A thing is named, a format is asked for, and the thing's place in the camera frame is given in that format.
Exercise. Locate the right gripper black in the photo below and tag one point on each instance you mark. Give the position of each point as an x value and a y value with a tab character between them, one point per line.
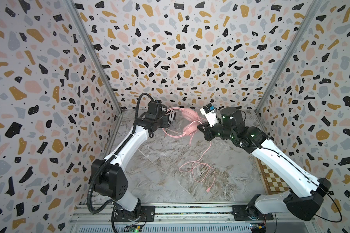
209	131

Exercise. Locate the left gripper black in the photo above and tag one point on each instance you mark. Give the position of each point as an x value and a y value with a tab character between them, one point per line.
165	124

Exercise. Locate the white black headphones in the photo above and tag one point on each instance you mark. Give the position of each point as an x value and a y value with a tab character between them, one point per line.
171	116

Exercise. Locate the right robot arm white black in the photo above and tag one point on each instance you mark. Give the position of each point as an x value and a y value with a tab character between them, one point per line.
306	192

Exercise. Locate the wooden checkerboard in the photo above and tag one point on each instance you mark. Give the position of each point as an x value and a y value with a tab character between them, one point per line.
272	183

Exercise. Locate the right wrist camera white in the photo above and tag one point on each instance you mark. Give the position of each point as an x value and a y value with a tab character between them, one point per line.
210	113

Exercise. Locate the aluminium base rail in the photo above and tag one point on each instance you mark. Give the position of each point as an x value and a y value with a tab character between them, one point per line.
188	218

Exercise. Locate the left corner aluminium post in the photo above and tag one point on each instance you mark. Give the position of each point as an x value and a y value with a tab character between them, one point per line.
70	5

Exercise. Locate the corner aluminium post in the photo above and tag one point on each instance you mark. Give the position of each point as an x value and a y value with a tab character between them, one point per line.
70	5
313	8

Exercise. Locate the right corner aluminium post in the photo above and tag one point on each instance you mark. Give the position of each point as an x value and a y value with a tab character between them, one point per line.
313	8

